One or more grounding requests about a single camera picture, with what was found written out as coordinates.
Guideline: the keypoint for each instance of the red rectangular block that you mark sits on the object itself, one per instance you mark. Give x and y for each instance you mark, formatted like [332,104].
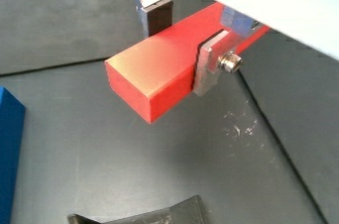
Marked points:
[151,75]

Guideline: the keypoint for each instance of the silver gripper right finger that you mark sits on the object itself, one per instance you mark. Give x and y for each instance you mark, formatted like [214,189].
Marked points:
[217,53]

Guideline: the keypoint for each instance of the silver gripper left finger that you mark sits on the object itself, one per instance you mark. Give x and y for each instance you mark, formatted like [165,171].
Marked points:
[155,15]

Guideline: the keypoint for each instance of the blue shape board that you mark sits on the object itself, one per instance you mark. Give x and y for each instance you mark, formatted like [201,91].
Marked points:
[13,113]

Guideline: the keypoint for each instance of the black curved fixture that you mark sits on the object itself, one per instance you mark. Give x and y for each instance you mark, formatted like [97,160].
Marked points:
[187,212]

